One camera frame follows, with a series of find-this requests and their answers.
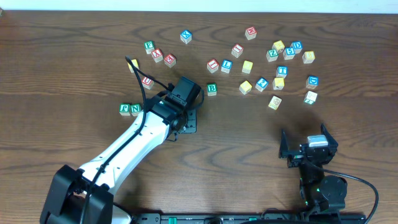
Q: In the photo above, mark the green N block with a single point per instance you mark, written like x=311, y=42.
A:
x=135, y=109

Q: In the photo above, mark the blue D block upper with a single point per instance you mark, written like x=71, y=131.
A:
x=297, y=46

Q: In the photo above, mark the red E block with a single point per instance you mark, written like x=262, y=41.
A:
x=170, y=60

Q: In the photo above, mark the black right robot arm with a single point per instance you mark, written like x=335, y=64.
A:
x=322, y=193

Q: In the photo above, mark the green B block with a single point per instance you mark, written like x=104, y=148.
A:
x=211, y=89

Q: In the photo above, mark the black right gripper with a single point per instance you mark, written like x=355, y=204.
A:
x=304, y=154

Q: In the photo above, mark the blue L block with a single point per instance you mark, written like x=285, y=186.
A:
x=226, y=66

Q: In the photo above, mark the green Z block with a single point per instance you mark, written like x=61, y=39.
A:
x=272, y=55

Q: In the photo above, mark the yellow snail block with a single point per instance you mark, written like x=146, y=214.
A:
x=275, y=102

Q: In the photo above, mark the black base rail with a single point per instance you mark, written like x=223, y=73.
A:
x=272, y=216

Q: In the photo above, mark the green 7 block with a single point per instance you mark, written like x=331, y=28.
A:
x=310, y=97

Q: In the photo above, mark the blue 5 block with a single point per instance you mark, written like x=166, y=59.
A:
x=289, y=53

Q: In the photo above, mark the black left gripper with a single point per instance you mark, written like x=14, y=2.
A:
x=191, y=120

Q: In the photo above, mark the yellow block plain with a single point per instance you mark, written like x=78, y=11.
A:
x=135, y=63

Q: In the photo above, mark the yellow block top right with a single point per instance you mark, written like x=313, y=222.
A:
x=278, y=46

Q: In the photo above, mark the blue X block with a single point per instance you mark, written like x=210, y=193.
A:
x=186, y=36

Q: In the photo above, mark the green J block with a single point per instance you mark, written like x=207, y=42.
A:
x=124, y=109

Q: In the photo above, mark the yellow O block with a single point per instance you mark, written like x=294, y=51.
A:
x=247, y=67

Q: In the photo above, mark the yellow S block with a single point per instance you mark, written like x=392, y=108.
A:
x=245, y=87

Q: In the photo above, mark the red I block lower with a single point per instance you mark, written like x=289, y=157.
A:
x=212, y=65

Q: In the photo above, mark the blue 2 block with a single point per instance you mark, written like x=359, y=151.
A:
x=261, y=84

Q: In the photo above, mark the blue d block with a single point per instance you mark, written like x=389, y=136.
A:
x=297, y=46
x=312, y=82

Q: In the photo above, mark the blue D block lower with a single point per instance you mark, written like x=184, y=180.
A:
x=312, y=82

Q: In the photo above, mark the red I block upper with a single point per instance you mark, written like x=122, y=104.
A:
x=237, y=50

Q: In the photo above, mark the red U block left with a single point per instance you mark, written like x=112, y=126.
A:
x=147, y=83

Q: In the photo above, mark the red M block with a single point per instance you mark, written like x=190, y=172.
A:
x=250, y=33

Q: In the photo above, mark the blue T block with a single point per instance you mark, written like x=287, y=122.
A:
x=282, y=71

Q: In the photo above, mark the green F block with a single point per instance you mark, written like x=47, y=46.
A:
x=149, y=47

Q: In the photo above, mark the yellow K block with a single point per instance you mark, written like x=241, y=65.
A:
x=278, y=83

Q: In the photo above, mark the red i block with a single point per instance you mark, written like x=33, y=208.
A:
x=212, y=65
x=237, y=50

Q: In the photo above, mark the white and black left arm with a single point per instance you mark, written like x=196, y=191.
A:
x=86, y=195

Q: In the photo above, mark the red X block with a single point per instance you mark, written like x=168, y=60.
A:
x=157, y=55

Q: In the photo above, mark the yellow 8 block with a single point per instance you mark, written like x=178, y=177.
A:
x=308, y=57

